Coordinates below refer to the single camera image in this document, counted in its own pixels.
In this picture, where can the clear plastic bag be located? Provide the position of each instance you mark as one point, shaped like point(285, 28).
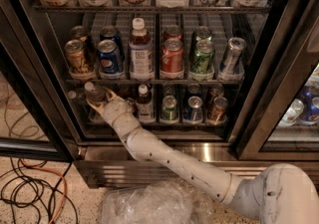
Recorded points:
point(172, 201)

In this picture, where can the bronze can bottom shelf front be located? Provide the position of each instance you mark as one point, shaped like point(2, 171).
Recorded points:
point(217, 110)

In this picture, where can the red can middle rear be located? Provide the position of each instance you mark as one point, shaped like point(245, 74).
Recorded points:
point(172, 31)

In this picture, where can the blue pepsi can front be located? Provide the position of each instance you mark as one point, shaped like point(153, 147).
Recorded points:
point(110, 57)

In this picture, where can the silver slim can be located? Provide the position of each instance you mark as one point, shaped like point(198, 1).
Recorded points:
point(234, 49)

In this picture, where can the dark can middle rear left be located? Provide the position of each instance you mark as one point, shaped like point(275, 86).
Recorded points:
point(81, 33)

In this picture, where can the green soda can front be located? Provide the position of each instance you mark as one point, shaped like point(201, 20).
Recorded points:
point(201, 57)

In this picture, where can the tall tea bottle white cap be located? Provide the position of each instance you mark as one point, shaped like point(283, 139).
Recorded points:
point(141, 51)

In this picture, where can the green can middle rear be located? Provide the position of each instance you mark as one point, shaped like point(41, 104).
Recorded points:
point(200, 33)

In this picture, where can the open fridge door left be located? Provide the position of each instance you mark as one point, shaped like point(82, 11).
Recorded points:
point(32, 82)

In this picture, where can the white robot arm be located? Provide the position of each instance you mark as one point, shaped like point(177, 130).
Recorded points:
point(281, 194)

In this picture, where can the blue can middle rear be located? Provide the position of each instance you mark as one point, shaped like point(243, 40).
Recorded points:
point(111, 32)

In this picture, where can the right fridge glass door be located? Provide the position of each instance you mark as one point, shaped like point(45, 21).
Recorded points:
point(283, 58)

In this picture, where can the gold brown can middle shelf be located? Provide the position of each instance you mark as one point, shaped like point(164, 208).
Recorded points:
point(78, 57)

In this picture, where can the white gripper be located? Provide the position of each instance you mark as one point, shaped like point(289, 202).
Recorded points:
point(113, 109)

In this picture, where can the small tea bottle bottom shelf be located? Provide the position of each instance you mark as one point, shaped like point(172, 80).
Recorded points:
point(145, 105)

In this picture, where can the copper can bottom shelf front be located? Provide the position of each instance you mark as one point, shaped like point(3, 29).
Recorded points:
point(132, 105)

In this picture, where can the red soda can front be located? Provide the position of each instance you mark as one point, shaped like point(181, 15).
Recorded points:
point(171, 60)

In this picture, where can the green can bottom shelf front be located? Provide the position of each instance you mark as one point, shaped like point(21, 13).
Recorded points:
point(168, 108)

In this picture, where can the blue can bottom shelf front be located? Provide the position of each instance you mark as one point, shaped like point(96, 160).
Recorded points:
point(193, 110)

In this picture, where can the blue can behind right door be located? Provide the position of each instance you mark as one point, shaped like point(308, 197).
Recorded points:
point(310, 114)

